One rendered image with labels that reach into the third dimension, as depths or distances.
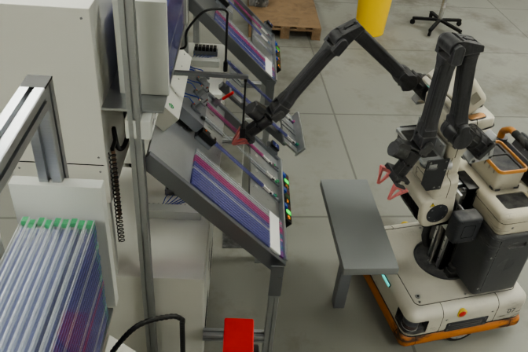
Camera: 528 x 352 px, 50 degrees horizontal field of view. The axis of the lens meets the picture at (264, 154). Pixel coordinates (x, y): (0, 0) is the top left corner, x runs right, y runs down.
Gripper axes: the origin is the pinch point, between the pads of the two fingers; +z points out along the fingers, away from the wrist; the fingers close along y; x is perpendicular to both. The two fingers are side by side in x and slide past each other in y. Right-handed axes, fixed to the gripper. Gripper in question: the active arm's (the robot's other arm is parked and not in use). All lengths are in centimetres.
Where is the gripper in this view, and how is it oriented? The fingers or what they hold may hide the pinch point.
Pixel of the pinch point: (233, 142)
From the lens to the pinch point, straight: 245.9
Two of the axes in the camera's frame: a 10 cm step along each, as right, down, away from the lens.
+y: 0.1, 5.9, -8.1
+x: 6.4, 6.2, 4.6
